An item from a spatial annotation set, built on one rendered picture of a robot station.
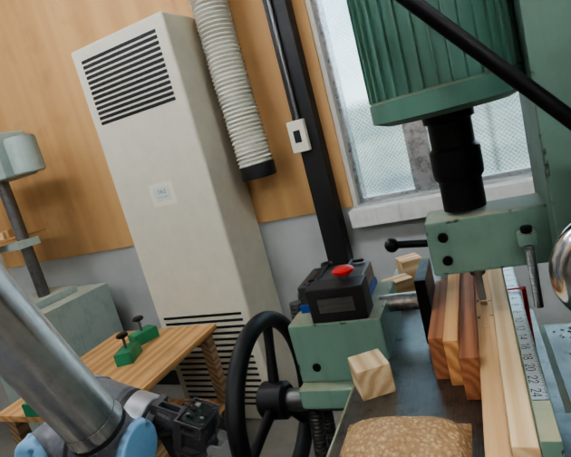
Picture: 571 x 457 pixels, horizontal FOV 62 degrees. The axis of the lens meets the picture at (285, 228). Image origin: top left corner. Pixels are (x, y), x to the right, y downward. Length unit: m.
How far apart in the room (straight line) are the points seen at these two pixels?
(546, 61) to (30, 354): 0.68
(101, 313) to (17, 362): 2.08
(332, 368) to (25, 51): 2.62
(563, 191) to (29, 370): 0.66
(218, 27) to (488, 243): 1.63
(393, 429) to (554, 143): 0.33
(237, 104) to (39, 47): 1.30
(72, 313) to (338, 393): 2.11
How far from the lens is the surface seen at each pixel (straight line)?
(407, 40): 0.54
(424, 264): 0.69
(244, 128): 1.98
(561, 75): 0.55
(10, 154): 2.54
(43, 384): 0.72
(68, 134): 2.86
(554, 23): 0.56
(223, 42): 2.03
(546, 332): 0.90
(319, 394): 0.70
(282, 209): 2.16
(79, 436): 0.79
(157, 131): 2.08
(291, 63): 1.99
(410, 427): 0.49
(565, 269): 0.52
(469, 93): 0.53
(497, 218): 0.60
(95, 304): 2.75
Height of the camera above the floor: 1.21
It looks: 11 degrees down
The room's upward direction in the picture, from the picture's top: 15 degrees counter-clockwise
